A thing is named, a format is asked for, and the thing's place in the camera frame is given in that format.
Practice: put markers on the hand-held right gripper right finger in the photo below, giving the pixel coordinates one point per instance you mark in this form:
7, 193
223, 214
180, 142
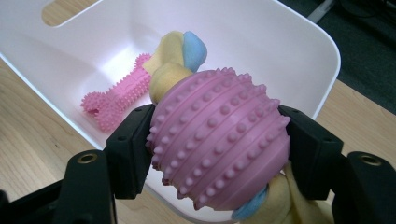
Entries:
314, 152

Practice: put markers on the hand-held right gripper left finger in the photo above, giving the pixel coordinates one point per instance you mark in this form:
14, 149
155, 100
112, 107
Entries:
130, 152

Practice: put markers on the pink spiky bone toy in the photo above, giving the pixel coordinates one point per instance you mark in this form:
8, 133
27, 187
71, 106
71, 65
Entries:
120, 95

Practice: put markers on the white plastic bin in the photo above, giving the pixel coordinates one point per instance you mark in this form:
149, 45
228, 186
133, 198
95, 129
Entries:
186, 62

